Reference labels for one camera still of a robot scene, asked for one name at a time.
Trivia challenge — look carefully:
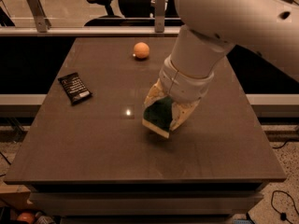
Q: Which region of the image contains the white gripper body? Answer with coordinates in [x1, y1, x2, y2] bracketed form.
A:
[159, 57, 214, 103]

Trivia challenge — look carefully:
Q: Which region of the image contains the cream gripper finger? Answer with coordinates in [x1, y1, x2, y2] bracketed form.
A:
[144, 79, 167, 107]
[170, 100, 200, 131]

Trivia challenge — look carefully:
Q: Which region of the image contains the green and yellow sponge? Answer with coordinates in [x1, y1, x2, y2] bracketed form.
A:
[142, 96, 173, 138]

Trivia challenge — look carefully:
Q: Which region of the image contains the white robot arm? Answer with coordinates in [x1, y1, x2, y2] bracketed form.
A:
[142, 0, 299, 137]

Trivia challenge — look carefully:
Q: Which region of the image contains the orange fruit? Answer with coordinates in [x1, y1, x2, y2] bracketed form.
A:
[134, 42, 150, 59]

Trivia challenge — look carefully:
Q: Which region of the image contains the black snack packet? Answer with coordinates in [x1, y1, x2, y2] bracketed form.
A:
[58, 72, 93, 105]

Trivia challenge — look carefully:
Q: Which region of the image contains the black office chair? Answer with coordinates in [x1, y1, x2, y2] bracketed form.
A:
[83, 0, 188, 27]

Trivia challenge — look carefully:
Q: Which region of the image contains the orange ball under table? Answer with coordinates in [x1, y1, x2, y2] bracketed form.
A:
[17, 212, 36, 224]

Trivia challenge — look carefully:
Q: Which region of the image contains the middle metal railing post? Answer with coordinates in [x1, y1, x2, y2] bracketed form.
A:
[155, 0, 165, 33]

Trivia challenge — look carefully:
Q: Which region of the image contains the left metal railing post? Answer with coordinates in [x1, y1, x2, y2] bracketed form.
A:
[26, 0, 51, 33]

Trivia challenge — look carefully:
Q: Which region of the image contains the black power cable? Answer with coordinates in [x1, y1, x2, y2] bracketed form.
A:
[270, 189, 299, 224]

